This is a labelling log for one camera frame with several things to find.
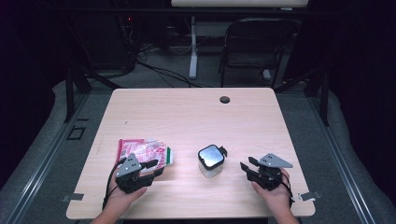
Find white desk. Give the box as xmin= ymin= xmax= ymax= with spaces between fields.
xmin=170 ymin=0 xmax=310 ymax=80

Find black floor cables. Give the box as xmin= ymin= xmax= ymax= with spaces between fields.
xmin=135 ymin=58 xmax=213 ymax=89

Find dark computer tower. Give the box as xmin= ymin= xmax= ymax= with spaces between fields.
xmin=74 ymin=12 xmax=138 ymax=71

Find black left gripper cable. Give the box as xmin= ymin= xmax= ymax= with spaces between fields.
xmin=101 ymin=158 xmax=127 ymax=211

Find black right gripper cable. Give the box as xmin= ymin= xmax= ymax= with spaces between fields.
xmin=266 ymin=169 xmax=295 ymax=208

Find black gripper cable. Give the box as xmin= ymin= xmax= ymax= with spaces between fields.
xmin=101 ymin=158 xmax=127 ymax=211
xmin=266 ymin=169 xmax=295 ymax=208

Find pink and white snack bag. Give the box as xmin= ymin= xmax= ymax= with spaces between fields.
xmin=115 ymin=138 xmax=175 ymax=175

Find aluminium rail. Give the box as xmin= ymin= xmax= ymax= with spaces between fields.
xmin=306 ymin=92 xmax=378 ymax=224
xmin=5 ymin=92 xmax=92 ymax=224

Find black folding chair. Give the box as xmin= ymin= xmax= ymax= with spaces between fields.
xmin=218 ymin=17 xmax=301 ymax=90

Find person's right hand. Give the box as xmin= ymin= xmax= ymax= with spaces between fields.
xmin=250 ymin=167 xmax=294 ymax=217

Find black metal frame stand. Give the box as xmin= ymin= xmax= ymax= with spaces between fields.
xmin=64 ymin=65 xmax=121 ymax=124
xmin=274 ymin=65 xmax=331 ymax=127

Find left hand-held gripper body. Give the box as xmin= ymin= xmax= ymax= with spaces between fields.
xmin=115 ymin=152 xmax=155 ymax=194

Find clear container with black lid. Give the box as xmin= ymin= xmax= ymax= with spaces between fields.
xmin=197 ymin=144 xmax=229 ymax=179

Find grey tape piece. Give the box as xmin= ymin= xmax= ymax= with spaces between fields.
xmin=297 ymin=190 xmax=322 ymax=203
xmin=61 ymin=192 xmax=85 ymax=203

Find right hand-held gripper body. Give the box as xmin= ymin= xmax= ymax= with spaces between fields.
xmin=246 ymin=152 xmax=294 ymax=191

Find person's left hand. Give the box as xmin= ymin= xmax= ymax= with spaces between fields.
xmin=106 ymin=172 xmax=155 ymax=217

